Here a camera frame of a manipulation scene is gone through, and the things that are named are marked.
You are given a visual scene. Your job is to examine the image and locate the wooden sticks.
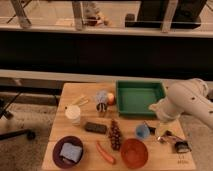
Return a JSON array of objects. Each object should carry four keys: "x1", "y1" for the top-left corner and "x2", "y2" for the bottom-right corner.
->
[{"x1": 71, "y1": 95, "x2": 89, "y2": 106}]

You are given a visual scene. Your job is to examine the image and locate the black rectangular block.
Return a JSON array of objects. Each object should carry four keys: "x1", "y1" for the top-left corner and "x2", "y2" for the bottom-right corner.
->
[{"x1": 84, "y1": 122, "x2": 107, "y2": 134}]

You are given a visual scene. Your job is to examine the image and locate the white cup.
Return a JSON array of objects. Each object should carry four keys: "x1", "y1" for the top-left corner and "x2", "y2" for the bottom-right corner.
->
[{"x1": 65, "y1": 105, "x2": 81, "y2": 125}]

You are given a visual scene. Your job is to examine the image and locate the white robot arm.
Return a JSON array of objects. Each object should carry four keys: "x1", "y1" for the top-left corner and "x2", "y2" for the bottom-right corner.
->
[{"x1": 149, "y1": 78, "x2": 213, "y2": 129}]

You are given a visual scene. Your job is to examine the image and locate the dark grape bunch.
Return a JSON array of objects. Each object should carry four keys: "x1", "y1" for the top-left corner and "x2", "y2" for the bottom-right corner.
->
[{"x1": 108, "y1": 120, "x2": 122, "y2": 151}]

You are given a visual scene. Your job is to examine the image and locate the orange bowl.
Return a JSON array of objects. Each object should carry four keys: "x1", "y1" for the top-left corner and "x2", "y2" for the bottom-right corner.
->
[{"x1": 120, "y1": 138, "x2": 148, "y2": 169}]

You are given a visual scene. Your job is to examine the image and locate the black small box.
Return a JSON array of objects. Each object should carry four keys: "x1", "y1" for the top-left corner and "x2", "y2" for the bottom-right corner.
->
[{"x1": 175, "y1": 141, "x2": 191, "y2": 153}]

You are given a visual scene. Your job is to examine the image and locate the dark handled tool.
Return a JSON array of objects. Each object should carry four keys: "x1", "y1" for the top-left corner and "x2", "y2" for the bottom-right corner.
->
[{"x1": 143, "y1": 121, "x2": 174, "y2": 137}]

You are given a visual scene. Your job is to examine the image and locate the blue sponge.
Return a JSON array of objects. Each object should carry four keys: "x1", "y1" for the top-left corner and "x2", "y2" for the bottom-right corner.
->
[{"x1": 60, "y1": 143, "x2": 82, "y2": 162}]

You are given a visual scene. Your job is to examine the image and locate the purple plate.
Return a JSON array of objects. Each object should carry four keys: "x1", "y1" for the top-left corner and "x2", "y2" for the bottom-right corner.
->
[{"x1": 52, "y1": 136, "x2": 83, "y2": 169}]

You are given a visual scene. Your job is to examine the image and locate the orange carrot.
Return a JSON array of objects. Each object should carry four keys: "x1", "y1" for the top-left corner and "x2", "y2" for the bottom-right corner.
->
[{"x1": 96, "y1": 141, "x2": 116, "y2": 164}]

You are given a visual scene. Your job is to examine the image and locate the blue small cup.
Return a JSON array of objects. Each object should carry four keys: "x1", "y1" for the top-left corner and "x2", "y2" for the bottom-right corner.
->
[{"x1": 135, "y1": 124, "x2": 150, "y2": 139}]

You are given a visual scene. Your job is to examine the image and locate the green plastic tray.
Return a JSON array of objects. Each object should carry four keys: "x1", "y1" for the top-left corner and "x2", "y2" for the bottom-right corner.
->
[{"x1": 116, "y1": 81, "x2": 165, "y2": 118}]

